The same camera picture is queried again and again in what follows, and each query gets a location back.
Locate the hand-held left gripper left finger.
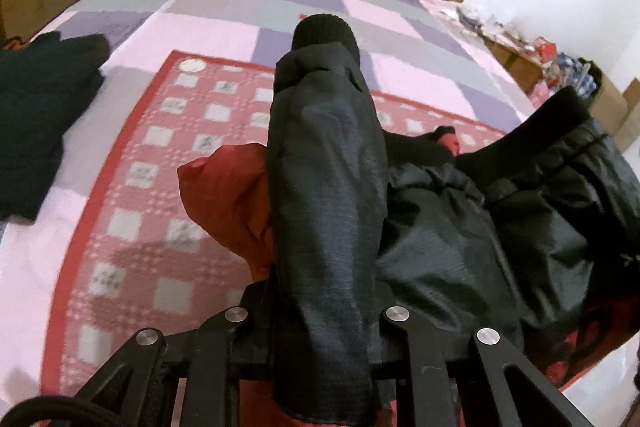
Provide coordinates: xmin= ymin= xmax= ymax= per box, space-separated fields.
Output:
xmin=65 ymin=282 xmax=273 ymax=427

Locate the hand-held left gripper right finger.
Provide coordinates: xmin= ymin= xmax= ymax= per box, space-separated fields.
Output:
xmin=367 ymin=284 xmax=596 ymax=427

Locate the red jacket with black lining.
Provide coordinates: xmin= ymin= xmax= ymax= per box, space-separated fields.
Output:
xmin=177 ymin=14 xmax=640 ymax=427

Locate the red patterned blanket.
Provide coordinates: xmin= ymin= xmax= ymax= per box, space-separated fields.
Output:
xmin=40 ymin=49 xmax=640 ymax=427

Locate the dark green garment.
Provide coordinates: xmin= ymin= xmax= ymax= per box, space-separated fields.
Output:
xmin=0 ymin=32 xmax=111 ymax=223

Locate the wooden bedside table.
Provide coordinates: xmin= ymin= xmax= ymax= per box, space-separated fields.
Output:
xmin=480 ymin=27 xmax=551 ymax=92

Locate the cardboard box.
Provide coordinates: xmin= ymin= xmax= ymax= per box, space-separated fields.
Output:
xmin=590 ymin=62 xmax=640 ymax=152

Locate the patchwork bedspread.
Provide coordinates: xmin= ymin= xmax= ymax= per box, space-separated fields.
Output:
xmin=0 ymin=0 xmax=541 ymax=427

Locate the black cable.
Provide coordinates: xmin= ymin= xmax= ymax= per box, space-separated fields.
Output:
xmin=0 ymin=396 xmax=121 ymax=427

